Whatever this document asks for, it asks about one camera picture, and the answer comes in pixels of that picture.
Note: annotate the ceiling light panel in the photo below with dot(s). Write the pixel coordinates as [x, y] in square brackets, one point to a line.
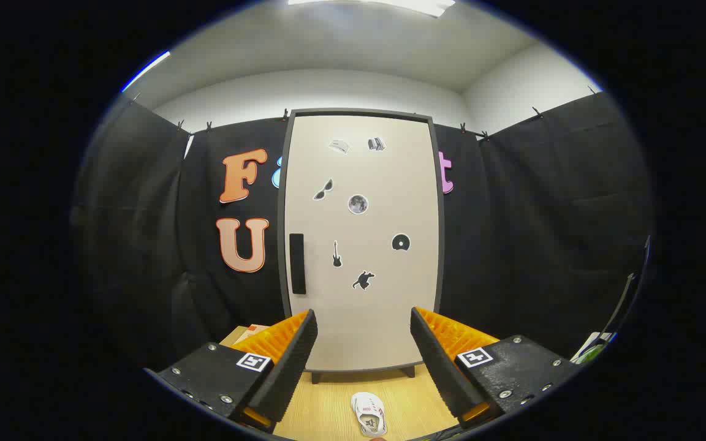
[414, 6]

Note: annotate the beige orange cover book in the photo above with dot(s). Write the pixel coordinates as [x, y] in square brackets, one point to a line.
[249, 332]

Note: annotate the grey shoe cabinet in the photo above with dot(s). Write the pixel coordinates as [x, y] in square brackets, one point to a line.
[280, 202]

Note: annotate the white canvas shoe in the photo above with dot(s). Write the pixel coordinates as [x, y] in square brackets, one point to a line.
[368, 410]

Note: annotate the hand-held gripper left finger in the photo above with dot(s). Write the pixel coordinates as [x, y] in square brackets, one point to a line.
[292, 361]

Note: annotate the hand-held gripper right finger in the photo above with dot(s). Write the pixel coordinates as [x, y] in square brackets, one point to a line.
[436, 361]

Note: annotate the black backdrop cloth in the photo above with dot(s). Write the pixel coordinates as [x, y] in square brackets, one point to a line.
[531, 214]

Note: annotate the bright ceiling light strip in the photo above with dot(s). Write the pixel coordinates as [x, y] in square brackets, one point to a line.
[148, 69]

